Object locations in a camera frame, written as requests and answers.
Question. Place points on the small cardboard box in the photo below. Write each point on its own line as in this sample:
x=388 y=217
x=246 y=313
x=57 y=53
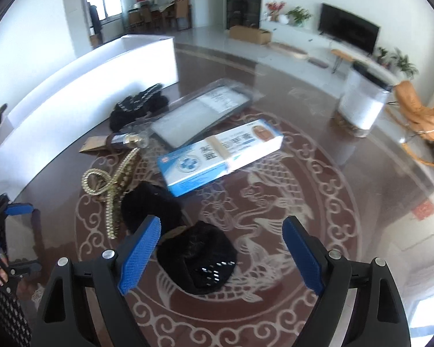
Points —
x=96 y=41

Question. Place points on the white television cabinet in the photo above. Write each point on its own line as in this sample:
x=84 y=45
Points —
x=300 y=39

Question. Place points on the dark bathroom scale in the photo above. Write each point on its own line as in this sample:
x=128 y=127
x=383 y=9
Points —
x=317 y=62

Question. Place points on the brown patterned glass desktop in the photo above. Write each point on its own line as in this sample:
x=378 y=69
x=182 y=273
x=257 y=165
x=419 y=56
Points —
x=347 y=151

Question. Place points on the pearl hair claw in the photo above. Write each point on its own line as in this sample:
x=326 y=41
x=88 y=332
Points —
x=126 y=166

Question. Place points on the black velvet scrunchie pair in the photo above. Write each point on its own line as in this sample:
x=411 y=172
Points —
x=195 y=256

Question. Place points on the clear jar with black lid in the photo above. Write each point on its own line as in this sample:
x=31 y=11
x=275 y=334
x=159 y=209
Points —
x=361 y=104

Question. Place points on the flat screen television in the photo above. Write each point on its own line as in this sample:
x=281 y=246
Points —
x=347 y=29

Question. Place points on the large leafy potted plant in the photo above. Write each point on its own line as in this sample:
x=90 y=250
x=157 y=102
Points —
x=405 y=63

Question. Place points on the wooden dining chair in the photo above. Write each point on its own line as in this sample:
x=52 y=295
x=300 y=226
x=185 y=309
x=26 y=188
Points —
x=133 y=18
x=183 y=11
x=147 y=16

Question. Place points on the small glass vial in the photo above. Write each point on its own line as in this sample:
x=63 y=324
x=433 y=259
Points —
x=130 y=139

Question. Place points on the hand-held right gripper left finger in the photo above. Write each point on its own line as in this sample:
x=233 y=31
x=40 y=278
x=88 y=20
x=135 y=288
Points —
x=139 y=256

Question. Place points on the orange rocking chair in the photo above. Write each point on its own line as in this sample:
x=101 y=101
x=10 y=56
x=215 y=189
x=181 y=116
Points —
x=412 y=108

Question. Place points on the small potted plant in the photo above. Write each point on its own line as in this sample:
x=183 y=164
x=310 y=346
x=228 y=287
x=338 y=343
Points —
x=382 y=54

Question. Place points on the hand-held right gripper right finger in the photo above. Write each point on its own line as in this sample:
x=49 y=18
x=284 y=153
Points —
x=303 y=253

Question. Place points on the black beaded scrunchie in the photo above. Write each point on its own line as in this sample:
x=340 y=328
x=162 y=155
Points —
x=130 y=112

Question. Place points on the blue white carton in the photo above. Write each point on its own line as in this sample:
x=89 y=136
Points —
x=217 y=155

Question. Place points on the brown cardboard box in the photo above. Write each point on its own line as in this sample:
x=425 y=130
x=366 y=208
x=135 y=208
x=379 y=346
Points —
x=247 y=34

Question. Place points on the green potted plant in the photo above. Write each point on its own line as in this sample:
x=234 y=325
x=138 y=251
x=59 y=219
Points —
x=299 y=15

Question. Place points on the dining table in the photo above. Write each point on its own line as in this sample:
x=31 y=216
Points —
x=164 y=9

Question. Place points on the orange topped bench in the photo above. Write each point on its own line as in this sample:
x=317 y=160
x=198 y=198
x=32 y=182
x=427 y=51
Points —
x=341 y=55

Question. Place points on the brown card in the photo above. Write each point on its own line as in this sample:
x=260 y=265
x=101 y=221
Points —
x=94 y=144

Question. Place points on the bagged phone case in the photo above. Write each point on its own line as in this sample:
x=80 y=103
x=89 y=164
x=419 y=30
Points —
x=195 y=115

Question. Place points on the beige oval scratching board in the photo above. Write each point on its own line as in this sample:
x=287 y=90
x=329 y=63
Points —
x=289 y=48

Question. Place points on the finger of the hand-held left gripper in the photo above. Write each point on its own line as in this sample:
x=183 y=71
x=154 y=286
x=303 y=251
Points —
x=25 y=269
x=20 y=209

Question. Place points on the white cardboard box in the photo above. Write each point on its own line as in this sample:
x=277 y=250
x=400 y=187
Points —
x=76 y=90

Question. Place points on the white round vase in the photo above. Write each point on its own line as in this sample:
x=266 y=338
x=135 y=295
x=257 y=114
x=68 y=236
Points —
x=284 y=18

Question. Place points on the red flower bouquet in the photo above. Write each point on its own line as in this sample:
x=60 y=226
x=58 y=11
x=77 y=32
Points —
x=275 y=7

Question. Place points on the black white patterned clothing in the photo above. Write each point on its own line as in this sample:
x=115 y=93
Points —
x=11 y=318

